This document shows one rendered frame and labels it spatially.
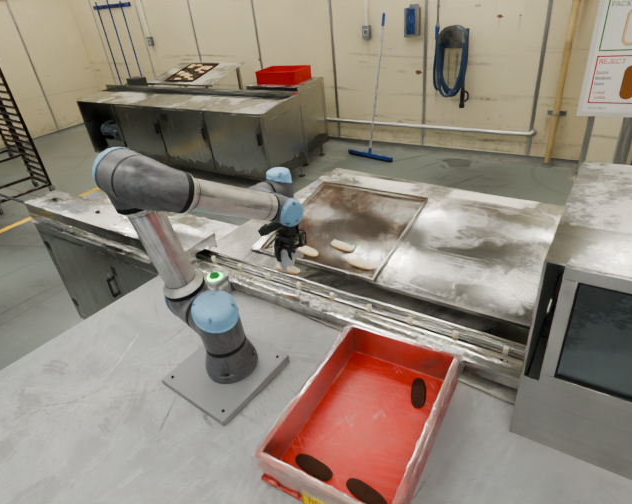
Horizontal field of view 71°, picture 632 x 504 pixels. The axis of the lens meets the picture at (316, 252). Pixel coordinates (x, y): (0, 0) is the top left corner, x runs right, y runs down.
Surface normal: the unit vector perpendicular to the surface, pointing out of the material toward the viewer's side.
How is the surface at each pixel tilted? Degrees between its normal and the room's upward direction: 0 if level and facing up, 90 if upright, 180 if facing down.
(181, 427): 0
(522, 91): 90
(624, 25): 90
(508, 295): 10
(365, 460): 0
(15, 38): 90
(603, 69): 90
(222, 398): 3
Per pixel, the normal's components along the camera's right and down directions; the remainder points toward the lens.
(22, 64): 0.83, 0.21
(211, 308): -0.04, -0.77
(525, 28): -0.54, 0.48
